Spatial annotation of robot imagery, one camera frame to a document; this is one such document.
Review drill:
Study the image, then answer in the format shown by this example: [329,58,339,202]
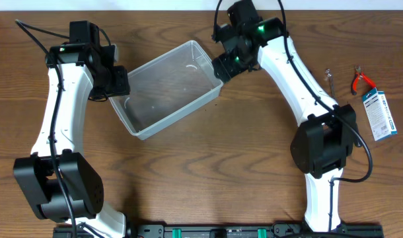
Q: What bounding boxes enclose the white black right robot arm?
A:
[212,1,355,232]

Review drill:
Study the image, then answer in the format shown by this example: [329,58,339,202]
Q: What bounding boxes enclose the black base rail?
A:
[52,221,385,238]

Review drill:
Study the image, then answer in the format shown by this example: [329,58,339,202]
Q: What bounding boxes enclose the white teal screwdriver box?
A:
[362,88,398,141]

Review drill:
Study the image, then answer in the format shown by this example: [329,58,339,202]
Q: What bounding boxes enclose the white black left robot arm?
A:
[13,20,135,237]

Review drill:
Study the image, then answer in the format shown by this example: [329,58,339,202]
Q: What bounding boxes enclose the silver offset ring wrench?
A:
[324,69,335,99]

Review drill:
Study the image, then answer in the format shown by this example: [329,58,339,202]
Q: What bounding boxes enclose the red black handled pliers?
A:
[350,65,376,95]

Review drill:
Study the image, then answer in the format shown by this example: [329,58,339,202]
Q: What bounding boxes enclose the clear plastic container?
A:
[109,40,223,140]

